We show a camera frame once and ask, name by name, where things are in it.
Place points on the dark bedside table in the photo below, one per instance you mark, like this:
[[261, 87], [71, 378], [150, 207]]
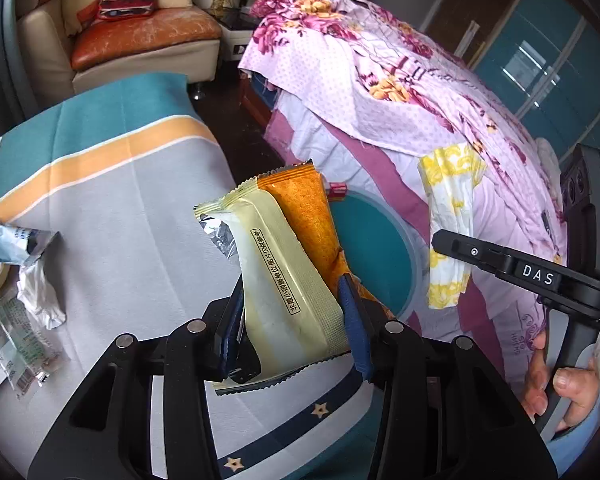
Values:
[[235, 25]]

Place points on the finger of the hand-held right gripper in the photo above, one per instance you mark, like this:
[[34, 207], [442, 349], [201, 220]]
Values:
[[472, 251]]

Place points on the clear plastic wrapper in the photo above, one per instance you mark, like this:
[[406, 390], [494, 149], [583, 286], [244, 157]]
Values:
[[15, 350]]

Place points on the white tissue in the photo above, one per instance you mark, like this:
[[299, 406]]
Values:
[[40, 300]]

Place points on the pink floral bedsheet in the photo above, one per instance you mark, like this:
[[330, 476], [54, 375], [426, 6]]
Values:
[[380, 85]]

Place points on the cream and orange snack wrapper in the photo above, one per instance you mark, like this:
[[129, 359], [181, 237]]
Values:
[[280, 270]]

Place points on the teal plastic bin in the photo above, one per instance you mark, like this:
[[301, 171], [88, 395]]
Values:
[[380, 240]]

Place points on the wooden bed frame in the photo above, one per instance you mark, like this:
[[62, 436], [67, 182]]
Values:
[[255, 105]]

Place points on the person's right hand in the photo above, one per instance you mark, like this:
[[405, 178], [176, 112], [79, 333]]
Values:
[[575, 385]]

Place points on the orange seat cushion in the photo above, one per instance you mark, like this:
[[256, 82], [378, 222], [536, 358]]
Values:
[[145, 35]]

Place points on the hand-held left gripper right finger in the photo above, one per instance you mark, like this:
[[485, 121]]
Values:
[[355, 330]]

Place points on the teal and grey printed blanket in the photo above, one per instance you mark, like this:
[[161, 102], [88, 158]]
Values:
[[130, 210]]

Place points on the yellow white cloth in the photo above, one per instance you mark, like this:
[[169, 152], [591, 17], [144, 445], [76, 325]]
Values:
[[452, 200]]

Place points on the cream leather sofa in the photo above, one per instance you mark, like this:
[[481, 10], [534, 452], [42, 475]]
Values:
[[145, 70]]

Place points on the teal wardrobe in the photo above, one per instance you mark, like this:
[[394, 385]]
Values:
[[540, 60]]

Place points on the yellow cartoon pillow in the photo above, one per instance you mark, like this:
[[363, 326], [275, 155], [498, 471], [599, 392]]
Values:
[[82, 0]]

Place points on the light blue milk carton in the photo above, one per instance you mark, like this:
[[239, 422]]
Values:
[[10, 242]]

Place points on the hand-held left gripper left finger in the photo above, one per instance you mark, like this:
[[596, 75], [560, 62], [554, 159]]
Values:
[[229, 340]]

